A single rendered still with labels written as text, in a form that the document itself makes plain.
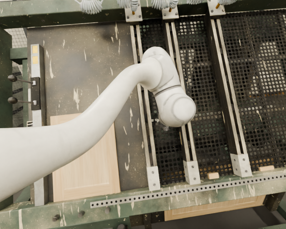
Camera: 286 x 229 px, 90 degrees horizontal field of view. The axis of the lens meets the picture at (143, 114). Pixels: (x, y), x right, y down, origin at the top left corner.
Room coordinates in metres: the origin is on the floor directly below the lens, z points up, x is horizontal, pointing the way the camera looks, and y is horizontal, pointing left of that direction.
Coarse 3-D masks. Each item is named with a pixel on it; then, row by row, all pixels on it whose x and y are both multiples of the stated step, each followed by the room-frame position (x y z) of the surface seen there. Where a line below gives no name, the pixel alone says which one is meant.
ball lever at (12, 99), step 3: (9, 99) 0.72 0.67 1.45; (12, 99) 0.72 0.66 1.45; (15, 99) 0.73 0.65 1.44; (9, 102) 0.71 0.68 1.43; (12, 102) 0.72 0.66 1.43; (15, 102) 0.73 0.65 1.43; (24, 102) 0.77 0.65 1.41; (27, 102) 0.78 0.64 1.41; (30, 102) 0.79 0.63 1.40; (33, 102) 0.80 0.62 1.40; (36, 102) 0.81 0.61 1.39
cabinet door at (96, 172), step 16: (112, 128) 0.76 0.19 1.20; (96, 144) 0.71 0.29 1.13; (112, 144) 0.71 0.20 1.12; (80, 160) 0.66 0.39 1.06; (96, 160) 0.66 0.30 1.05; (112, 160) 0.66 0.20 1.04; (64, 176) 0.62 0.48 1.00; (80, 176) 0.61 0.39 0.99; (96, 176) 0.61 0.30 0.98; (112, 176) 0.61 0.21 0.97; (64, 192) 0.57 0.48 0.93; (80, 192) 0.57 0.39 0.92; (96, 192) 0.57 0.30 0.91; (112, 192) 0.57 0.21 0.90
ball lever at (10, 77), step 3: (9, 75) 0.79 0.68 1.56; (12, 75) 0.79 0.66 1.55; (9, 78) 0.78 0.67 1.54; (12, 78) 0.78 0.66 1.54; (15, 78) 0.79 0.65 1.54; (12, 81) 0.78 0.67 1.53; (15, 81) 0.79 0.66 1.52; (24, 81) 0.83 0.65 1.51; (27, 81) 0.84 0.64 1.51; (33, 81) 0.87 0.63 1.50; (36, 81) 0.88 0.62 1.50; (33, 84) 0.86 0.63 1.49; (36, 84) 0.87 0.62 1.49
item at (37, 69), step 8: (32, 48) 1.01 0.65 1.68; (40, 48) 1.02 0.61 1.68; (32, 56) 0.98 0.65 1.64; (40, 56) 0.99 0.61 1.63; (32, 64) 0.95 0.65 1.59; (40, 64) 0.96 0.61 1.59; (32, 72) 0.92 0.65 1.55; (40, 72) 0.93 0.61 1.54; (40, 80) 0.90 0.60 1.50; (40, 88) 0.87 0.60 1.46; (40, 96) 0.84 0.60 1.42; (32, 112) 0.79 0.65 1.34; (40, 112) 0.79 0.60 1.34; (40, 120) 0.77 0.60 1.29; (40, 184) 0.58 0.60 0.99; (40, 192) 0.55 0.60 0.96; (40, 200) 0.53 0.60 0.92; (48, 200) 0.55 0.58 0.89
